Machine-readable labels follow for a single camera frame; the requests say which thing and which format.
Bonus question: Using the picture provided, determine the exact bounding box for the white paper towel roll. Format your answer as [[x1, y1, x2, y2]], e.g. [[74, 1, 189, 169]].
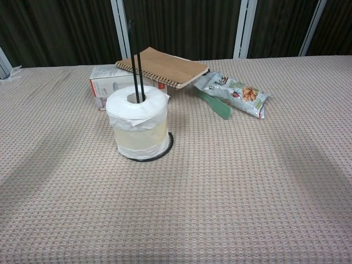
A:
[[106, 85, 171, 160]]

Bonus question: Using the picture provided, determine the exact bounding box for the green plastic spatula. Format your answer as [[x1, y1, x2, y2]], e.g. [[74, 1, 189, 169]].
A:
[[195, 87, 233, 120]]

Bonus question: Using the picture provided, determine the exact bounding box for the brown spiral notebook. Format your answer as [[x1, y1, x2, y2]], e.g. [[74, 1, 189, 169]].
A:
[[115, 46, 210, 89]]

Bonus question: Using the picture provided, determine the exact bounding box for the beige woven tablecloth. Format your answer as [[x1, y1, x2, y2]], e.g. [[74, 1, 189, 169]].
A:
[[0, 54, 352, 264]]

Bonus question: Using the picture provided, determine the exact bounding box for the silver green snack bag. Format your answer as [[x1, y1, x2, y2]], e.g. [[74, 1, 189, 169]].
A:
[[194, 71, 272, 119]]

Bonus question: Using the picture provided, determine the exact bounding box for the white cardboard product box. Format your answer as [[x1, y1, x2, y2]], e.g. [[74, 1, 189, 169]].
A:
[[89, 65, 168, 112]]

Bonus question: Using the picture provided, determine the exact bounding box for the dark pleated curtain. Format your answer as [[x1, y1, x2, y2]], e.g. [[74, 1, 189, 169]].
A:
[[0, 0, 352, 69]]

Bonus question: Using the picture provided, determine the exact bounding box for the black wire roll holder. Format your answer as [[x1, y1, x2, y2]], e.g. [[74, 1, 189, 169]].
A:
[[126, 19, 175, 162]]

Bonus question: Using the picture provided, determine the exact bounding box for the aluminium frame post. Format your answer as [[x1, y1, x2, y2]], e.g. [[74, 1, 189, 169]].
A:
[[233, 0, 259, 60], [0, 46, 13, 80], [111, 0, 131, 62], [299, 0, 328, 57]]

